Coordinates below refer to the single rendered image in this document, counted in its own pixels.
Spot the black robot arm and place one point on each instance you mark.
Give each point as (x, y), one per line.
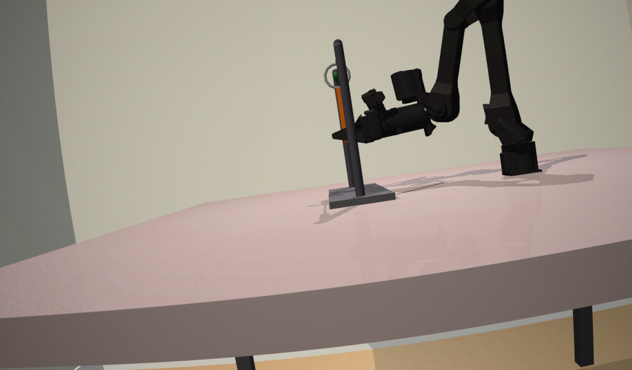
(442, 104)

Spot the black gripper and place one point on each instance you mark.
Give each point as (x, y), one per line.
(373, 127)

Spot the orange tapered bar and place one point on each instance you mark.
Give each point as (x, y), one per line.
(338, 93)

